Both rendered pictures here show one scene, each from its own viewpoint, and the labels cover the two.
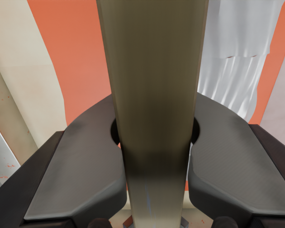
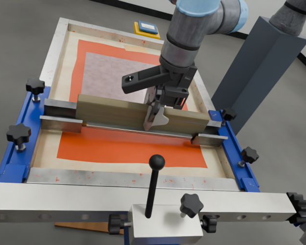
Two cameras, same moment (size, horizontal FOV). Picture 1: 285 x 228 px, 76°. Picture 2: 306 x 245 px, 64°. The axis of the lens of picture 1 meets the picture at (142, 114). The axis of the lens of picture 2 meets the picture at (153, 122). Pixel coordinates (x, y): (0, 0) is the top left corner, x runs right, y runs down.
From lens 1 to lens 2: 0.59 m
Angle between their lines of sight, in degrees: 47
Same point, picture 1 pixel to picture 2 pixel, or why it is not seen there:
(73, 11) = (123, 152)
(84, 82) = (145, 155)
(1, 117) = (161, 176)
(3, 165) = (184, 182)
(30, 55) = (137, 168)
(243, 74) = not seen: hidden behind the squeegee
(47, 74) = (144, 166)
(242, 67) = not seen: hidden behind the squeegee
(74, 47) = (133, 155)
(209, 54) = not seen: hidden behind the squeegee
